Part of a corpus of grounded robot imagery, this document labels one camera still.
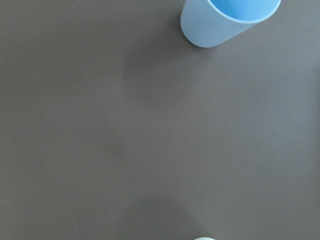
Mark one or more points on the cream cup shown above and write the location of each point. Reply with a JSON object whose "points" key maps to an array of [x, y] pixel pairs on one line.
{"points": [[204, 238]]}

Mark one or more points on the blue cup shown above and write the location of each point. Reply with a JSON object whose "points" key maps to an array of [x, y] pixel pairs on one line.
{"points": [[208, 23]]}

